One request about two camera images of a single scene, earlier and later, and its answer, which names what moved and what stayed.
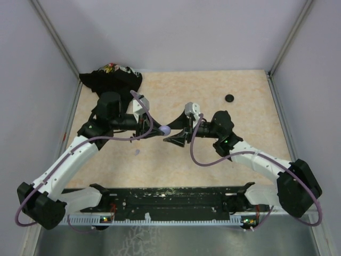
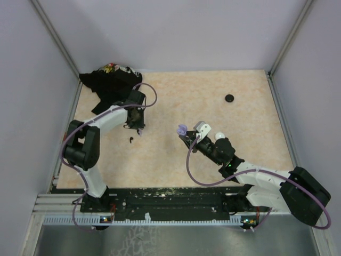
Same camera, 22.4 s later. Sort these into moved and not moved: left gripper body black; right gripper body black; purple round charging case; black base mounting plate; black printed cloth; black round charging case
Moved: right gripper body black; left gripper body black; purple round charging case
Not moved: black base mounting plate; black printed cloth; black round charging case
